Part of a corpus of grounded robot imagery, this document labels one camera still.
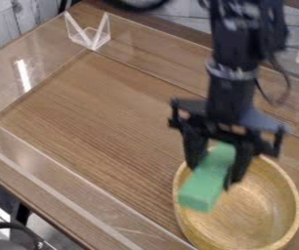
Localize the green rectangular block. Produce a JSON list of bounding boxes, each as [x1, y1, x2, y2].
[[177, 143, 235, 213]]

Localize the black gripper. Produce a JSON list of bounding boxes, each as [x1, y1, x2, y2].
[[167, 79, 287, 189]]

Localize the black table leg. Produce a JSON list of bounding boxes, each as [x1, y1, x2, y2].
[[10, 202, 30, 226]]

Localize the clear acrylic corner bracket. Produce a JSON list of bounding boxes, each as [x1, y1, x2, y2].
[[63, 12, 110, 51]]

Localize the brown wooden bowl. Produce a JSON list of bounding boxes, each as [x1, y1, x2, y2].
[[173, 156, 299, 250]]

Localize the clear acrylic barrier wall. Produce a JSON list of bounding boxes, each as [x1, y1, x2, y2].
[[0, 2, 299, 250]]

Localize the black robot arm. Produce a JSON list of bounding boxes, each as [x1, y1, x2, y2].
[[169, 0, 287, 188]]

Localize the black cable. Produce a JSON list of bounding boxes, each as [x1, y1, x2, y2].
[[0, 221, 43, 250]]

